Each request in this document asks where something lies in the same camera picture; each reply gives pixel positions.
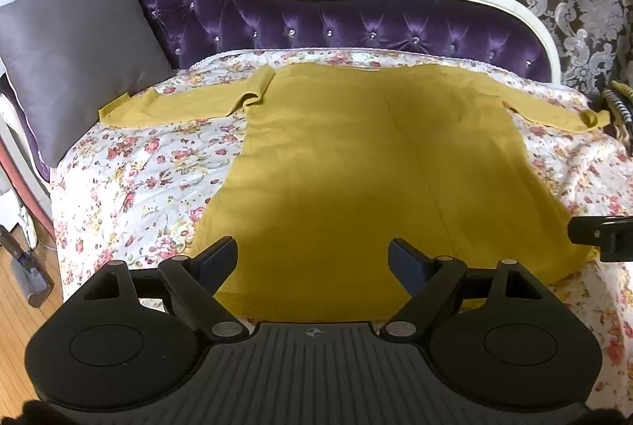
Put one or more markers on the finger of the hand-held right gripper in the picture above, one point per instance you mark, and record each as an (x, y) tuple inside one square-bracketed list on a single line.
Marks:
[(611, 237)]

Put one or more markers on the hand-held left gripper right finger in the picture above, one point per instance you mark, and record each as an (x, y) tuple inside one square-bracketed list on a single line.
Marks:
[(405, 264)]

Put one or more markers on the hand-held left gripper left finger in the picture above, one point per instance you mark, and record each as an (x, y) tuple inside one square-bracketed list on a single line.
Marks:
[(222, 257)]

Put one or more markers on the yellow knit sweater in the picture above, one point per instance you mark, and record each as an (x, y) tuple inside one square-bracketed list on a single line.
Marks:
[(356, 168)]

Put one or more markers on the floral bedspread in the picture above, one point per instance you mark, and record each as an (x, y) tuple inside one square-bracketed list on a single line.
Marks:
[(143, 182)]

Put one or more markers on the black white striped object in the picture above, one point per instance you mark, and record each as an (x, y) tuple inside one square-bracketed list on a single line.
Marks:
[(619, 111)]

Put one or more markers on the grey vacuum cleaner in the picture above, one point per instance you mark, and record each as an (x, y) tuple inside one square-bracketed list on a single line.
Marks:
[(22, 266)]

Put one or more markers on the purple cushion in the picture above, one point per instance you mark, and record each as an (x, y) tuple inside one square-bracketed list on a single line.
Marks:
[(39, 155)]

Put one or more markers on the grey cushion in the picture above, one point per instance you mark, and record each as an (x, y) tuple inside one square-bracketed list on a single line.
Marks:
[(74, 59)]

